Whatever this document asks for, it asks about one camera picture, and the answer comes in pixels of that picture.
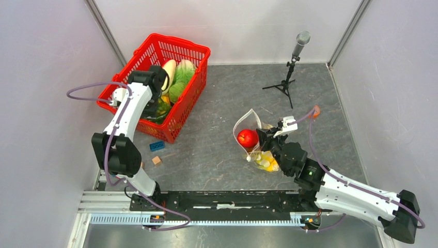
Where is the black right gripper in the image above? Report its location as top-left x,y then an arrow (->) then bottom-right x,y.
256,127 -> 290,176

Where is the red apple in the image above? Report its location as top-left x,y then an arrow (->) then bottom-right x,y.
237,129 -> 259,148

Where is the clear polka dot zip bag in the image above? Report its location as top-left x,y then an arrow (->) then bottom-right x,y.
233,109 -> 279,173

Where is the yellow banana bunch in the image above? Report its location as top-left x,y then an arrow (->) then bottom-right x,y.
250,150 -> 279,172

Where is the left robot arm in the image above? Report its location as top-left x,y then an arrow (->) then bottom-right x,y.
91,66 -> 169,211

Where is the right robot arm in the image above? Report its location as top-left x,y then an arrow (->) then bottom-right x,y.
256,128 -> 421,244

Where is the black microphone tripod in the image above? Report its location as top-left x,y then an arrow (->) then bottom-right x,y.
262,55 -> 301,109

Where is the orange small block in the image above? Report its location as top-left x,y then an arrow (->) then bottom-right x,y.
309,105 -> 321,119

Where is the round green cabbage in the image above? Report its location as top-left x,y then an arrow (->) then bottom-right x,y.
168,82 -> 186,103

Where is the napa cabbage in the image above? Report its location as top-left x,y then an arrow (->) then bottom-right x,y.
173,59 -> 196,84

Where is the green leafy lettuce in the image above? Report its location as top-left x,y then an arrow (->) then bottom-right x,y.
150,99 -> 171,125

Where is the yellow bell pepper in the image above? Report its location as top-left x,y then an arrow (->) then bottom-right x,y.
161,95 -> 171,105

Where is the silver microphone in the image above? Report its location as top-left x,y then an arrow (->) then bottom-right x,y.
292,31 -> 310,57

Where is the blue lego brick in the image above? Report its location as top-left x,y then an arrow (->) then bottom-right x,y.
149,141 -> 165,152

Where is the light wooden cube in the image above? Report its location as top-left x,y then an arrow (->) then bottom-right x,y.
152,156 -> 162,166

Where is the white radish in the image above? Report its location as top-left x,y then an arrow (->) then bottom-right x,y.
162,59 -> 177,95

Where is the red plastic shopping basket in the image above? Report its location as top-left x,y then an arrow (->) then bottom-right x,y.
96,33 -> 210,143

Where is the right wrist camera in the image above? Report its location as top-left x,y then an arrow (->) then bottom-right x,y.
273,116 -> 298,137

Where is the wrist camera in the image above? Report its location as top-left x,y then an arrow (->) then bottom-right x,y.
273,116 -> 298,137
109,87 -> 127,107

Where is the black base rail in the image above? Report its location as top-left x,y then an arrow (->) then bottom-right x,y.
130,190 -> 320,222

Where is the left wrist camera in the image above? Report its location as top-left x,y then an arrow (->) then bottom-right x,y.
109,87 -> 127,107

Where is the aluminium frame rail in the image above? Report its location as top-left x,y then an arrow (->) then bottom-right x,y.
68,164 -> 393,247

